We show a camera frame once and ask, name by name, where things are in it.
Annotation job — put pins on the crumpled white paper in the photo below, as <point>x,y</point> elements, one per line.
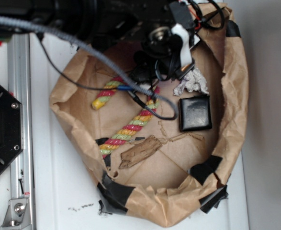
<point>193,81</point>

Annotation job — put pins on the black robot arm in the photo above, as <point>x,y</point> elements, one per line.
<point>102,23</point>

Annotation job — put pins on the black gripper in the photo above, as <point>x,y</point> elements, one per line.
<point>166,48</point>

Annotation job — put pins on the black square pad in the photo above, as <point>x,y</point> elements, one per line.
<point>195,113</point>

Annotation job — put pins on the metal corner bracket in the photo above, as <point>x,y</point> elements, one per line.
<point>17,216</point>

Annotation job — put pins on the multicolour rope candy cane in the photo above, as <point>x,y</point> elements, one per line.
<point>135,125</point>

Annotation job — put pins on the aluminium extrusion rail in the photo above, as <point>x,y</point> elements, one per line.
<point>19,84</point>

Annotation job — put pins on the brown wood piece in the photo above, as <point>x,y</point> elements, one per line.
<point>140,152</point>

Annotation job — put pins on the brown paper bag bin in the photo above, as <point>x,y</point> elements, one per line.
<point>191,169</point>

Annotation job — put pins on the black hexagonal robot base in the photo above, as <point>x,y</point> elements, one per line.
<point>10,129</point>

